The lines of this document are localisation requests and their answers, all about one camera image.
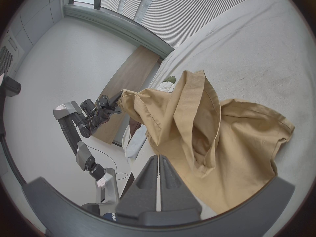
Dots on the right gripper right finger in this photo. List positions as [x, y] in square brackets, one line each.
[175, 194]

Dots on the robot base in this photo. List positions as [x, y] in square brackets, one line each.
[108, 189]

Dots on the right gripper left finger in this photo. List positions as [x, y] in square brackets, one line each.
[140, 194]

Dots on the bed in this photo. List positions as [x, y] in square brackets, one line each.
[259, 58]

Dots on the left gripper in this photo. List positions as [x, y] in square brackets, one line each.
[103, 112]

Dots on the pale grey garment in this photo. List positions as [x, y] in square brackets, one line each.
[135, 144]

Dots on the olive green garment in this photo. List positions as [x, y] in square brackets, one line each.
[170, 79]

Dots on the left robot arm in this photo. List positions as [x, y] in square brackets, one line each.
[69, 129]

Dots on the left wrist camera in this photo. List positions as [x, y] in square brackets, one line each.
[102, 100]

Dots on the grey-green curtain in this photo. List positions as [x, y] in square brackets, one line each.
[118, 26]

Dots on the white ceiling air vent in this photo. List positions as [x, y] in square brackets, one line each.
[7, 55]

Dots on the brown garment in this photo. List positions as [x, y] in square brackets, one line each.
[134, 128]

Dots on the window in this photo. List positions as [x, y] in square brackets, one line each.
[172, 9]

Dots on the tan shorts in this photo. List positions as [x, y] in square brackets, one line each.
[234, 144]

